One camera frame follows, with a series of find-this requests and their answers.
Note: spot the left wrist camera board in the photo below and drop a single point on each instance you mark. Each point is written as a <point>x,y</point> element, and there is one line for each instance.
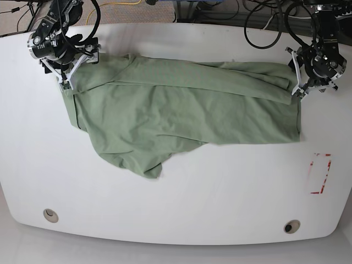
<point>299,93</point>

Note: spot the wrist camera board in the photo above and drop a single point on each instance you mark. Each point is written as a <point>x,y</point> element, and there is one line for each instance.
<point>65,86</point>
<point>299,93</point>

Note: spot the right table cable grommet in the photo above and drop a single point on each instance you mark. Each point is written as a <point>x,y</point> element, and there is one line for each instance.
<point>292,226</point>

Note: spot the green t-shirt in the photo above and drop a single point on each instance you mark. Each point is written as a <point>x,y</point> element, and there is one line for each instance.
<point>139,111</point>

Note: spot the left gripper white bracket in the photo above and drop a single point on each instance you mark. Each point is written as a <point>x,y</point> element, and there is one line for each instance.
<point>309,86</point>

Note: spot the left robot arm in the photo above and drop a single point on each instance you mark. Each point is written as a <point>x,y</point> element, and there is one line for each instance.
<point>318,64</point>

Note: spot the red tape rectangle marking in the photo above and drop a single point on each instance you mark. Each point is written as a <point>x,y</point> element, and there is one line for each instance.
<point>318,173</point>

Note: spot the table cable grommet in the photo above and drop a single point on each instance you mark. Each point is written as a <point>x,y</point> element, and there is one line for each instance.
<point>292,226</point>
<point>50,216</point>

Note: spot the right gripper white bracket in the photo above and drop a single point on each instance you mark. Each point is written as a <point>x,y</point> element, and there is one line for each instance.
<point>67,65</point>

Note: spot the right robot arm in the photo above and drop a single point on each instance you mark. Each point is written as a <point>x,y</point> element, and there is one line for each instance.
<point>58,53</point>

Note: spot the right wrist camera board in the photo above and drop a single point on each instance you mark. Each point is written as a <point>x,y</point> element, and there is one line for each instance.
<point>65,86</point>

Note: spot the left table cable grommet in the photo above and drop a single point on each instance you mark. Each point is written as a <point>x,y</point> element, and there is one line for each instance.
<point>50,216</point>

